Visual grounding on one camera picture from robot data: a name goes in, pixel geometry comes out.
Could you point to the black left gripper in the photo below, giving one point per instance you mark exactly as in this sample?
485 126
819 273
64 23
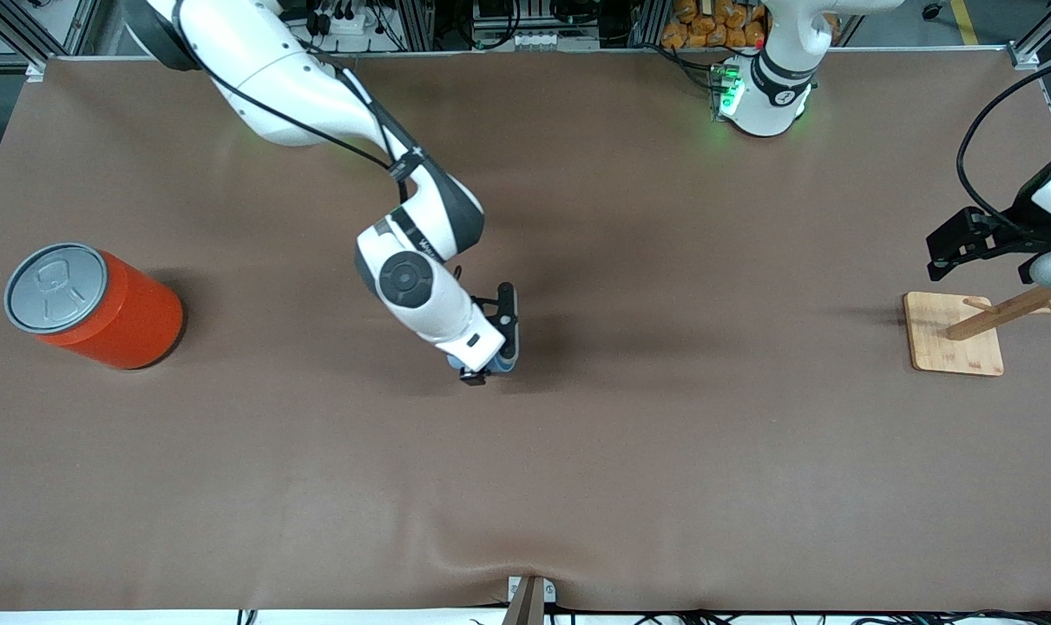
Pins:
1010 231

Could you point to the blue plastic cup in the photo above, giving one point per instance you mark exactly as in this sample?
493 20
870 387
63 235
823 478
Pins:
505 364

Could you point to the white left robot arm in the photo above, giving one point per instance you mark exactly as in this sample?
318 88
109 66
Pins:
777 95

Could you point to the wooden mug tree stand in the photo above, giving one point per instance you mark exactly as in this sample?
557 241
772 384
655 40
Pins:
950 347

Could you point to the brown table mat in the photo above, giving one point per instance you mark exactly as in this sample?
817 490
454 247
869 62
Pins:
525 486

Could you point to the orange snack bag pile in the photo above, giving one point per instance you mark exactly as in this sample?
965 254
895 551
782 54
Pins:
707 26

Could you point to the orange can with grey lid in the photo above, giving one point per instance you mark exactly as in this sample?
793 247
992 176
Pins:
126 312

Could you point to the white power strip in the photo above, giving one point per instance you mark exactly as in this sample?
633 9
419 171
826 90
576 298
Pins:
347 19

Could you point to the aluminium frame post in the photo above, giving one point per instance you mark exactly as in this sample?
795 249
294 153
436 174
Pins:
1037 48
22 35

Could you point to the grey table edge bracket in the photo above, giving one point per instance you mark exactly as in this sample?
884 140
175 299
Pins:
529 599

